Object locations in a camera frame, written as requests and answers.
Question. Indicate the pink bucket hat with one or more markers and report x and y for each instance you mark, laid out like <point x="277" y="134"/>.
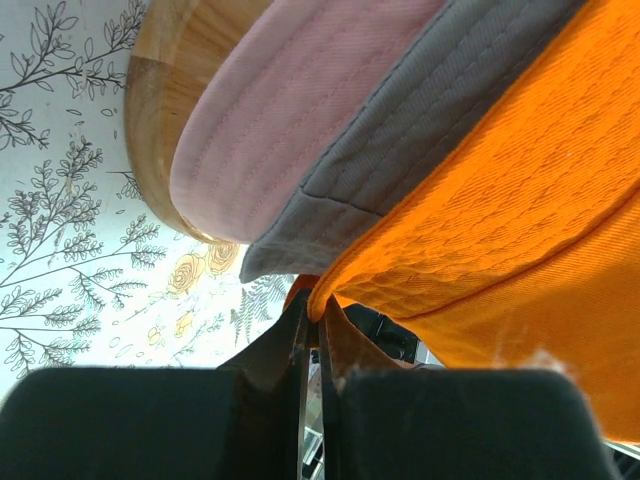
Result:
<point x="287" y="89"/>

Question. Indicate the floral patterned table mat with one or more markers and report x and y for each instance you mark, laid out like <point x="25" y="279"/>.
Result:
<point x="89" y="275"/>

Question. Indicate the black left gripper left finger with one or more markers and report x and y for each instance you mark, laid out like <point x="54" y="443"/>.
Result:
<point x="241" y="420"/>

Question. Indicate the grey bucket hat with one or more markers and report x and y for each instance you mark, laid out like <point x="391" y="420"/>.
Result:
<point x="455" y="70"/>

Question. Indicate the orange hat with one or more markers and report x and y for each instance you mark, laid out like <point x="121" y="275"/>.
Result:
<point x="522" y="248"/>

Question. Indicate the wooden hat stand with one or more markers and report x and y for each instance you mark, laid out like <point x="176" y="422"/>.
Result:
<point x="180" y="46"/>

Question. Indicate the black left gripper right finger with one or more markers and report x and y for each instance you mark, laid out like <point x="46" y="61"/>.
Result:
<point x="386" y="421"/>

